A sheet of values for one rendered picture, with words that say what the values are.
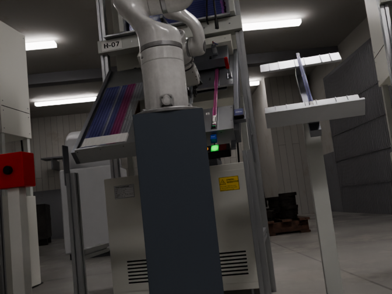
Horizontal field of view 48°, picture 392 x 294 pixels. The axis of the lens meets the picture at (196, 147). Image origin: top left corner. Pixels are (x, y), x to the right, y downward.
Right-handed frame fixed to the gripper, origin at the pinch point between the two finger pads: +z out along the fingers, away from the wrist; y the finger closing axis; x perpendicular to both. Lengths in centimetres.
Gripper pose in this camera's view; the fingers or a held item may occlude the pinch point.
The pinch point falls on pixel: (192, 92)
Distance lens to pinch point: 201.4
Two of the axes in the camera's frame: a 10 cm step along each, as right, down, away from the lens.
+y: -9.7, 1.3, 1.8
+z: 2.2, 6.6, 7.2
